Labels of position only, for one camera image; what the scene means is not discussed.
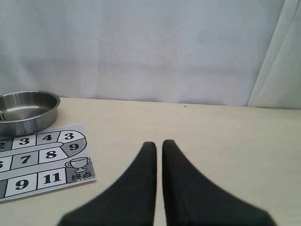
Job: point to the beige wooden die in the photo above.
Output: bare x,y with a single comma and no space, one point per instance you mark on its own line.
2,117

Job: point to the paper number game board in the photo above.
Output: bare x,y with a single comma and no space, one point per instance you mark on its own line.
43,162

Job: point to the stainless steel round bowl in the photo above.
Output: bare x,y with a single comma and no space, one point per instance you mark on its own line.
27,112

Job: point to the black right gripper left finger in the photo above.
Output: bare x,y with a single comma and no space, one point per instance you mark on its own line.
130,201

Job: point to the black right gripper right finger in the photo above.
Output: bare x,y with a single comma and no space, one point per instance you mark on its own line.
191,199

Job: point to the white backdrop curtain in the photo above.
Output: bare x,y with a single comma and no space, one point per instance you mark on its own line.
220,52

